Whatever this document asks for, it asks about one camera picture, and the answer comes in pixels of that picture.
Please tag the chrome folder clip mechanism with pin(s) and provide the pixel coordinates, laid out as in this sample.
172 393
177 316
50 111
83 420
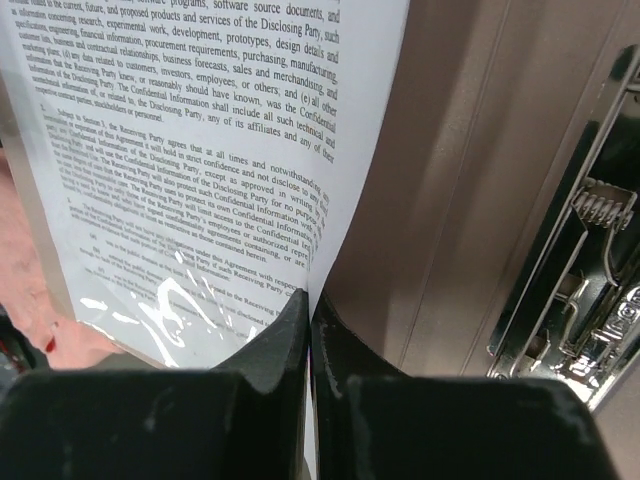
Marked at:
573 314

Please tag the pink cloth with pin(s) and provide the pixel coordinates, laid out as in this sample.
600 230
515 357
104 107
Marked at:
66 344

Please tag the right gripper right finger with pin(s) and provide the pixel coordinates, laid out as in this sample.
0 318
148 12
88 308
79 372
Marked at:
375 422

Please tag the white text document sheet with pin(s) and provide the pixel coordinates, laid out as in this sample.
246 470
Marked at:
186 166

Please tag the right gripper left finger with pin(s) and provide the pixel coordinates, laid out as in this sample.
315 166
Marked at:
243 419

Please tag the beige paper folder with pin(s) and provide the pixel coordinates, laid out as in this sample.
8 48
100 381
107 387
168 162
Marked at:
488 103

